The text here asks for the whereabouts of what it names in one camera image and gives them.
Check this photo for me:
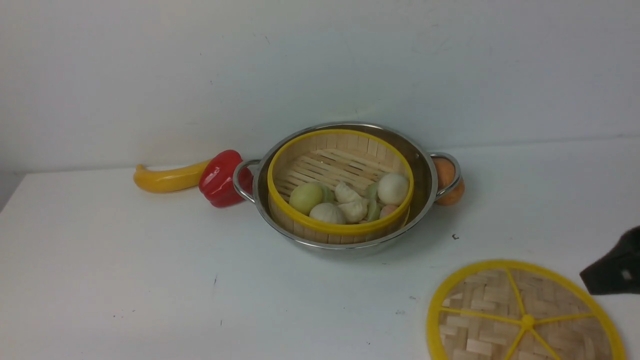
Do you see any bamboo steamer basket yellow rim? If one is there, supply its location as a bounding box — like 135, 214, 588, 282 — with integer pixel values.
266, 129, 415, 245

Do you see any pale flat dumpling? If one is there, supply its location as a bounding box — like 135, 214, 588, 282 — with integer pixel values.
337, 198, 370, 224

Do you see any pink dumpling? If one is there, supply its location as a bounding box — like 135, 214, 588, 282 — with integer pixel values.
379, 204, 398, 219

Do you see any stainless steel pot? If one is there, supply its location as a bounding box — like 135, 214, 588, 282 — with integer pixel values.
231, 121, 466, 255

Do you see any white dumpling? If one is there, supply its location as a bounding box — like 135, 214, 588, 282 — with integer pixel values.
334, 181, 362, 204

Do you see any small green dumpling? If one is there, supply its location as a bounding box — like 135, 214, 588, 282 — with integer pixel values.
365, 182, 382, 223

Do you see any white round bun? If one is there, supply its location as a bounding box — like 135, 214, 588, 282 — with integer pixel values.
377, 173, 410, 207

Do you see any yellow-green bun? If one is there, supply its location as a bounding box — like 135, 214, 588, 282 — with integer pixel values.
288, 183, 324, 215

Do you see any yellow banana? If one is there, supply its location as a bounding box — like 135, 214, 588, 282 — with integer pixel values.
133, 159, 210, 194

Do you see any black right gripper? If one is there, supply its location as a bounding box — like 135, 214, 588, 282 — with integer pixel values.
580, 226, 640, 296

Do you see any beige round bun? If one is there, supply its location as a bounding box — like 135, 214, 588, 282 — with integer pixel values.
308, 202, 346, 224

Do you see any red bell pepper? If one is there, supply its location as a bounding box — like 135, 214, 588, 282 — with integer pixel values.
198, 149, 245, 208

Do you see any bamboo steamer lid yellow frame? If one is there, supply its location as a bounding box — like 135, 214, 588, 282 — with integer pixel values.
425, 259, 627, 360

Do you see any orange fruit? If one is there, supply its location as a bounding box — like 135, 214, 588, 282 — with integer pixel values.
433, 157, 466, 207

